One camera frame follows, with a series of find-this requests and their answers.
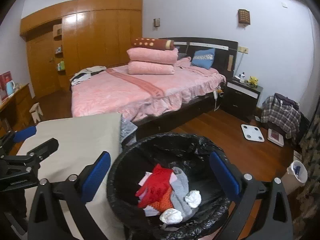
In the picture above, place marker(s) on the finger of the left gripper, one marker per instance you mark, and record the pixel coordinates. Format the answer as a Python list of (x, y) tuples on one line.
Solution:
[(24, 134), (44, 150)]

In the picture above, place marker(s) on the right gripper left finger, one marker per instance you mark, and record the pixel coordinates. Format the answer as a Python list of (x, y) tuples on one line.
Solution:
[(77, 190)]

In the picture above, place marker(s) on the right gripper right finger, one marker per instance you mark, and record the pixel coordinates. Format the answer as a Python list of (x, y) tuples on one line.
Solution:
[(240, 188)]

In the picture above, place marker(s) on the white tissue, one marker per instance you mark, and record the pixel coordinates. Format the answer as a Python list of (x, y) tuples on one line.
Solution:
[(193, 199)]

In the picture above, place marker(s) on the grey sock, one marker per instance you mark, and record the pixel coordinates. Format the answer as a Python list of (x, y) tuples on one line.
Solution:
[(180, 188)]

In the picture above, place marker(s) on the white paper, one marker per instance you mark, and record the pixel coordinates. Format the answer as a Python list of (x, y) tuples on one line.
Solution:
[(171, 216)]

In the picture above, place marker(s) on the orange bubble wrap sheet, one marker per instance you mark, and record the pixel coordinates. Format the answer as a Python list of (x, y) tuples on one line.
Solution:
[(164, 203)]

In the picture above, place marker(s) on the red sock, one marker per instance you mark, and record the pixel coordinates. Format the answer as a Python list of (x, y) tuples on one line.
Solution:
[(157, 168)]

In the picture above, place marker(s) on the pink sock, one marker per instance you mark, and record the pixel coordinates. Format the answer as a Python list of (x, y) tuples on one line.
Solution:
[(153, 185)]

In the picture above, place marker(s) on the black lined trash bin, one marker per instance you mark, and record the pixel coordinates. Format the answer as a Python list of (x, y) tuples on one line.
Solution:
[(190, 153)]

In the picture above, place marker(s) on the wooden sideboard desk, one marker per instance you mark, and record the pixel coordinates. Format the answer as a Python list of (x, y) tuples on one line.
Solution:
[(15, 114)]

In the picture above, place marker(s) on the small white stool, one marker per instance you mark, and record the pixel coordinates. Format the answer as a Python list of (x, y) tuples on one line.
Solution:
[(36, 113)]

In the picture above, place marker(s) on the light blue kettle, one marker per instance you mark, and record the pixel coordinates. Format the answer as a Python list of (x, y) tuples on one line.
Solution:
[(10, 87)]

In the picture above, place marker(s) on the small white waste bin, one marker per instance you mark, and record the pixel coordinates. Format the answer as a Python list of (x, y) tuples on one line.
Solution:
[(295, 176)]

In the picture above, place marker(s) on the white bathroom scale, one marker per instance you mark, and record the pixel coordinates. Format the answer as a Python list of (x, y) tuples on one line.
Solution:
[(252, 133)]

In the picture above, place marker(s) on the red picture box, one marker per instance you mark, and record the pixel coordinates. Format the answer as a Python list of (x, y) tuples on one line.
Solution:
[(4, 78)]

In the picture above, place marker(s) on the red framed picture on floor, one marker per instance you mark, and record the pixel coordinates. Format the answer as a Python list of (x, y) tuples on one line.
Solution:
[(275, 137)]

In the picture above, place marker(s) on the grey quilted blanket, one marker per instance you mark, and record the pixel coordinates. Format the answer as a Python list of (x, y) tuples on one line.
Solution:
[(127, 132)]

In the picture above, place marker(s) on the plaid shirt on chair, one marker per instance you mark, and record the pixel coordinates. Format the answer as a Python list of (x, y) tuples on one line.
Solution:
[(283, 113)]

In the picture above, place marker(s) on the clothes pile on bed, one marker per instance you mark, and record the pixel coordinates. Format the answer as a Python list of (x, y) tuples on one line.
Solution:
[(86, 74)]

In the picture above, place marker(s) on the black white nightstand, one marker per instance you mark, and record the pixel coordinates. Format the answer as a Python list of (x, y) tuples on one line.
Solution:
[(241, 99)]

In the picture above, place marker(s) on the pink covered bed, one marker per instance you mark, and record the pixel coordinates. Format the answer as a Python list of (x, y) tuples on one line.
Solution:
[(137, 97)]

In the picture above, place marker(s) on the white bottle on nightstand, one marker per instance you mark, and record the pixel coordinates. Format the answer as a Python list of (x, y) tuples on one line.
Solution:
[(242, 78)]

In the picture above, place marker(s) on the yellow plush toy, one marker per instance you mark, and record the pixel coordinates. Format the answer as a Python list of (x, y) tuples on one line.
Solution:
[(253, 81)]

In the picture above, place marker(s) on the lower pink pillow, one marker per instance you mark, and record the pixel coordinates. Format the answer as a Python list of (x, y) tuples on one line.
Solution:
[(149, 68)]

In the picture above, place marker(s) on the pink pillow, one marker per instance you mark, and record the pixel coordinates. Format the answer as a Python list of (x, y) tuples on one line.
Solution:
[(149, 68), (153, 55)]

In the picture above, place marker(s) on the wooden wardrobe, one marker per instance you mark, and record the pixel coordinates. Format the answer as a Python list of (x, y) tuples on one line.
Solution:
[(65, 38)]

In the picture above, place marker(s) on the blue cushion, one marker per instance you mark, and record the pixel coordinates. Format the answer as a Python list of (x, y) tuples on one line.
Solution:
[(204, 58)]

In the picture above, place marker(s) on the upper pink pillow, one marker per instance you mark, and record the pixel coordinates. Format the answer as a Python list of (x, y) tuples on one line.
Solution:
[(153, 55)]

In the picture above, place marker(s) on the brown dotted bolster pillow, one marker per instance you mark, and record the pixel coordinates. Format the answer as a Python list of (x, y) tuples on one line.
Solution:
[(153, 43)]

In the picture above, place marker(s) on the left wall lamp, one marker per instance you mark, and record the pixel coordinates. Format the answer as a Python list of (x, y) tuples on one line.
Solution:
[(156, 22)]

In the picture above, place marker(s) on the wall lamp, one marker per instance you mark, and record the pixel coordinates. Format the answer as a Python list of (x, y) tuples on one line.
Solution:
[(244, 17), (156, 22)]

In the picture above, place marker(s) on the right wall lamp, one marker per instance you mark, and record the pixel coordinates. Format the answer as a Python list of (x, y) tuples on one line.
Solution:
[(244, 17)]

